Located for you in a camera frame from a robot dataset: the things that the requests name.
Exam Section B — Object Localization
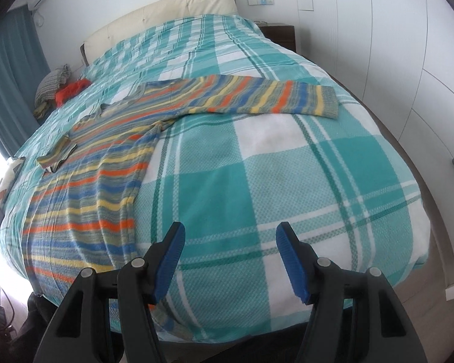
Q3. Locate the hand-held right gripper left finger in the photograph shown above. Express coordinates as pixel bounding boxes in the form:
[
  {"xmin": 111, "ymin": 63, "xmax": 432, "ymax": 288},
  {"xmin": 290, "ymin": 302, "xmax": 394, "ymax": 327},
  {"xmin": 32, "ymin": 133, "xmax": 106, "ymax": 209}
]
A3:
[{"xmin": 36, "ymin": 221, "xmax": 186, "ymax": 363}]

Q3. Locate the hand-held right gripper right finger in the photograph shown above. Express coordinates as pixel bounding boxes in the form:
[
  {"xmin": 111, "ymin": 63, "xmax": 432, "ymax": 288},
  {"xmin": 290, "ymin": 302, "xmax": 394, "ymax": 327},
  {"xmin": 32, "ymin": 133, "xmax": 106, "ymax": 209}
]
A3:
[{"xmin": 275, "ymin": 221, "xmax": 449, "ymax": 363}]

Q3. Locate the striped knit sweater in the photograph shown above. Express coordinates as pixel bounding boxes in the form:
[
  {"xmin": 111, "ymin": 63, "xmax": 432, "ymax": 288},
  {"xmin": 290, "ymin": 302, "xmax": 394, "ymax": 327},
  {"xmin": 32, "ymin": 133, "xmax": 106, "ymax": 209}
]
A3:
[{"xmin": 21, "ymin": 76, "xmax": 340, "ymax": 343}]

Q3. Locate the teal plaid blanket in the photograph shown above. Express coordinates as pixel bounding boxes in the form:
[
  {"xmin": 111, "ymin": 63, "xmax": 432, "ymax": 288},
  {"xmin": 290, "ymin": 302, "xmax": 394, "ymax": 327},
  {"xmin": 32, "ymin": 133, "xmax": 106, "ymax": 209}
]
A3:
[{"xmin": 0, "ymin": 14, "xmax": 430, "ymax": 345}]

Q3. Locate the red knit cloth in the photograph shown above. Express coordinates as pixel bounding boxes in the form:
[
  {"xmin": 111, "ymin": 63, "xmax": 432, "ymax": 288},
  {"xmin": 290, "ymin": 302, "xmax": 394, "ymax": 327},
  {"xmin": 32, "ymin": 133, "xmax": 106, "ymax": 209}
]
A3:
[{"xmin": 55, "ymin": 79, "xmax": 92, "ymax": 107}]

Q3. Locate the olive cloth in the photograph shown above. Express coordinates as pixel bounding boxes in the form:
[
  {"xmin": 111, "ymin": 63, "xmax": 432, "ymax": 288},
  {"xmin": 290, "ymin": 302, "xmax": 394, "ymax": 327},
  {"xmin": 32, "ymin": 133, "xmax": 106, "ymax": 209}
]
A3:
[{"xmin": 33, "ymin": 101, "xmax": 57, "ymax": 119}]

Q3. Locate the grey checked cloth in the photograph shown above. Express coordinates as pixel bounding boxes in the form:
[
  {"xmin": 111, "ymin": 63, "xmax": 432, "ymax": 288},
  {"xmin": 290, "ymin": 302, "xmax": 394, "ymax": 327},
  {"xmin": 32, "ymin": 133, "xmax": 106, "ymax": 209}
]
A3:
[{"xmin": 34, "ymin": 64, "xmax": 72, "ymax": 106}]

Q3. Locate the dark wooden nightstand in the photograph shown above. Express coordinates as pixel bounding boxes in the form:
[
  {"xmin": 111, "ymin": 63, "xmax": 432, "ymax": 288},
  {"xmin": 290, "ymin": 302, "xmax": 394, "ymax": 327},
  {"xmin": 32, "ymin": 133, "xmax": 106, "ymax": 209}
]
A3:
[{"xmin": 258, "ymin": 24, "xmax": 296, "ymax": 51}]

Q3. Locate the cream padded headboard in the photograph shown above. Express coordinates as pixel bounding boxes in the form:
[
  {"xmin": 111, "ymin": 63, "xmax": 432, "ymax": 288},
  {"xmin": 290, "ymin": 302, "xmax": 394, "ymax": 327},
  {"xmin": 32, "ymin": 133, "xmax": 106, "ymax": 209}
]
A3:
[{"xmin": 79, "ymin": 0, "xmax": 238, "ymax": 67}]

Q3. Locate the teal curtain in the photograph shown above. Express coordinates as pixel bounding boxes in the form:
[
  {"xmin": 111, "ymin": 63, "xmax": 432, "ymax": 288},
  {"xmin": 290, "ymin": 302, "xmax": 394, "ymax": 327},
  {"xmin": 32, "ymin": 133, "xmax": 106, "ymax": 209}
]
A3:
[{"xmin": 0, "ymin": 5, "xmax": 51, "ymax": 137}]

